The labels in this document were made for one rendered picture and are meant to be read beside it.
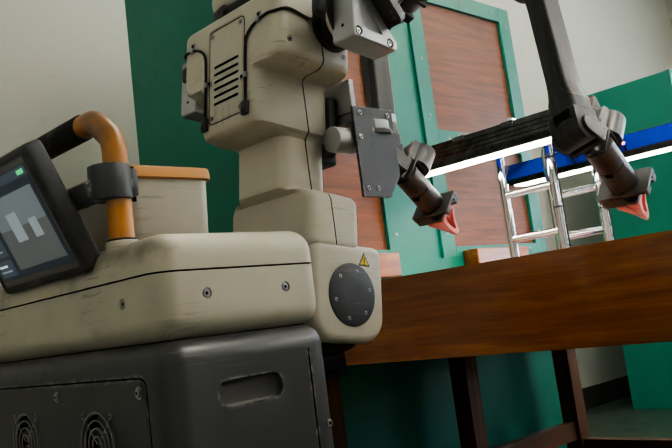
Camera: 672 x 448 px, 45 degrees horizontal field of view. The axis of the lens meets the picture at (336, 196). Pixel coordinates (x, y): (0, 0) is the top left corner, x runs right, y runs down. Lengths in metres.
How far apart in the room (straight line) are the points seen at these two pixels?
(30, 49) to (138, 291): 2.11
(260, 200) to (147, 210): 0.32
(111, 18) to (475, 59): 1.36
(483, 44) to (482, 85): 0.17
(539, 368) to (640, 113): 2.15
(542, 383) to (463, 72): 1.14
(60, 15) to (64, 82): 0.25
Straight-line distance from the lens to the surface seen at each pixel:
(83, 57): 3.09
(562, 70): 1.60
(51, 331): 1.17
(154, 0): 2.61
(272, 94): 1.36
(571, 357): 2.97
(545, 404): 3.07
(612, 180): 1.61
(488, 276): 1.68
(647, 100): 4.81
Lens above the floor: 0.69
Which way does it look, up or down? 9 degrees up
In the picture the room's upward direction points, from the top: 7 degrees counter-clockwise
